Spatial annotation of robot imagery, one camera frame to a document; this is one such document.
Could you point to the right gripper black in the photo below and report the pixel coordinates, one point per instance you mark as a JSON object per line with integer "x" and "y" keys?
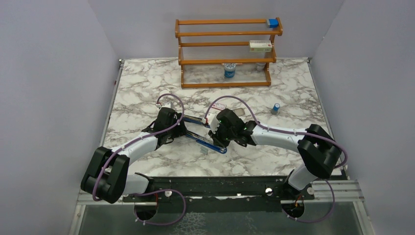
{"x": 217, "y": 140}

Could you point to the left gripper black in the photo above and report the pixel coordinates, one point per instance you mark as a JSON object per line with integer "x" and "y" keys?
{"x": 180, "y": 129}

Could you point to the blue stapler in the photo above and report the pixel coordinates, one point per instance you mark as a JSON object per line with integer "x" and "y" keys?
{"x": 200, "y": 139}

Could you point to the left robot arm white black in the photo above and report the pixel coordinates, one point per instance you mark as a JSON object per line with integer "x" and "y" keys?
{"x": 106, "y": 177}

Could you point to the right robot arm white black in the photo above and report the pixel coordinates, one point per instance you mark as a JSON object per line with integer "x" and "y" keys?
{"x": 316, "y": 148}

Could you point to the small blue capped cylinder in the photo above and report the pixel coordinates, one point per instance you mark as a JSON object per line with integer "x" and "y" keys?
{"x": 275, "y": 109}

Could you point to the blue white cup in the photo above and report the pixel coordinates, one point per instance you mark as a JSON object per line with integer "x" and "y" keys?
{"x": 229, "y": 70}

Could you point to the orange wooden shelf rack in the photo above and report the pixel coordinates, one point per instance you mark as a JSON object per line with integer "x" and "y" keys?
{"x": 219, "y": 53}

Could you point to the white small jar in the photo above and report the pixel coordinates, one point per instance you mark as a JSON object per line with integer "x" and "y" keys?
{"x": 260, "y": 66}

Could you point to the white green carton box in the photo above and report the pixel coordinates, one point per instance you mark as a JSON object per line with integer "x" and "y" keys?
{"x": 257, "y": 46}

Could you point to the blue box on top shelf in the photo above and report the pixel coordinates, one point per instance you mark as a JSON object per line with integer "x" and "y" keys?
{"x": 272, "y": 23}

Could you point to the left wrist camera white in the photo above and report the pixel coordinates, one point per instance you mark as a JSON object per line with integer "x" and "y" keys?
{"x": 167, "y": 105}

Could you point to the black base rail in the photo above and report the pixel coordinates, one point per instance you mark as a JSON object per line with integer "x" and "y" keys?
{"x": 238, "y": 194}

